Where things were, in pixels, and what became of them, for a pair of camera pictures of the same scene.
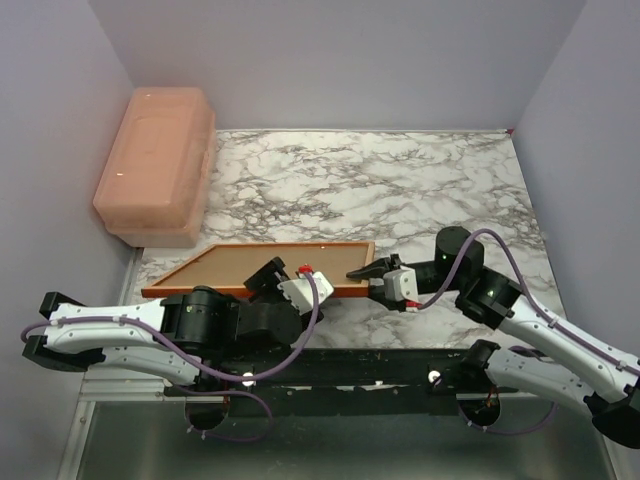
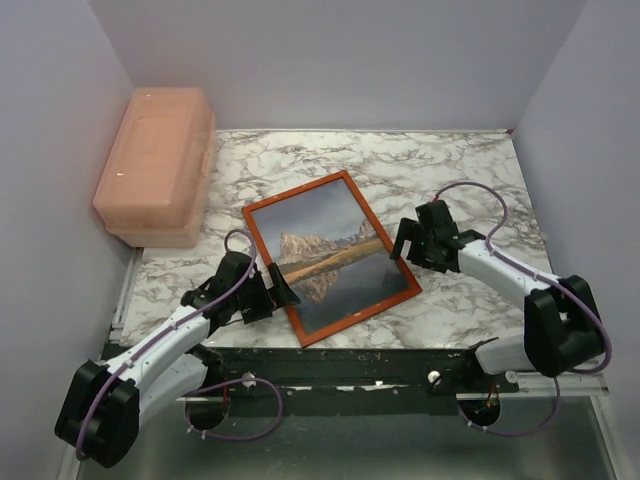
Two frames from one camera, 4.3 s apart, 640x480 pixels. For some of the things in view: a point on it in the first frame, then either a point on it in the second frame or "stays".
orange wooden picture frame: [351, 290] → [292, 313]
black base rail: [343, 375] stays
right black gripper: [377, 269] → [410, 230]
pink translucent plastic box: [155, 186] stays
